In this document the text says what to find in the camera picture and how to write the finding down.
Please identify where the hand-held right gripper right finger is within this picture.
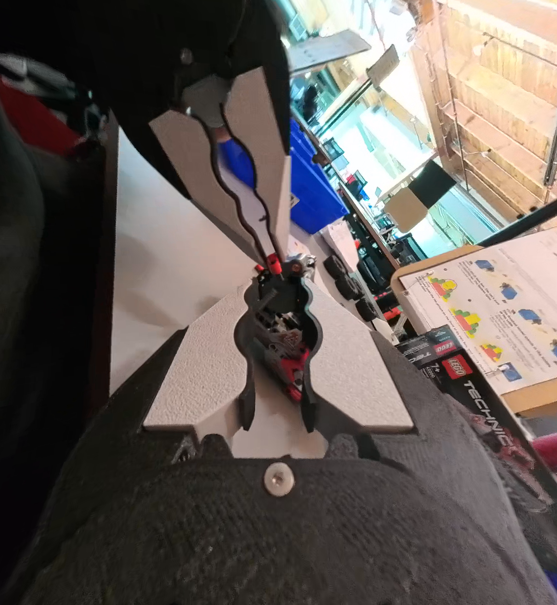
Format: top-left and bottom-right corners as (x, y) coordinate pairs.
(301, 278), (414, 441)

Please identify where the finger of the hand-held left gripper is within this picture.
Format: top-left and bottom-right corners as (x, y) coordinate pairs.
(223, 65), (292, 263)
(147, 110), (270, 266)

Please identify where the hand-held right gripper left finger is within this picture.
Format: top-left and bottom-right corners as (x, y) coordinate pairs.
(143, 278), (260, 441)

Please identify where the grey red toy brick truck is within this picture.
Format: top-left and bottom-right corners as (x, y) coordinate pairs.
(252, 253), (319, 405)

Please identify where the blue storage bin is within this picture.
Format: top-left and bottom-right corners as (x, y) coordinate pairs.
(216, 118), (350, 235)

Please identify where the grey tilted board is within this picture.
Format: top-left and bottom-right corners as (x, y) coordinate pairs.
(288, 31), (372, 72)

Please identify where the black toy set box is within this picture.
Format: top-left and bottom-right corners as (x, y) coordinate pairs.
(395, 325), (557, 568)

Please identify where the panel light on stand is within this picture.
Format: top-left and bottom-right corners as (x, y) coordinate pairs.
(366, 45), (400, 90)

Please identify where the black tan hanging panel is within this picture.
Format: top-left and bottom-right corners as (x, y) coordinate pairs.
(383, 160), (458, 233)

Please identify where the black stand pole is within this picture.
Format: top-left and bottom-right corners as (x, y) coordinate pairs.
(477, 187), (557, 247)

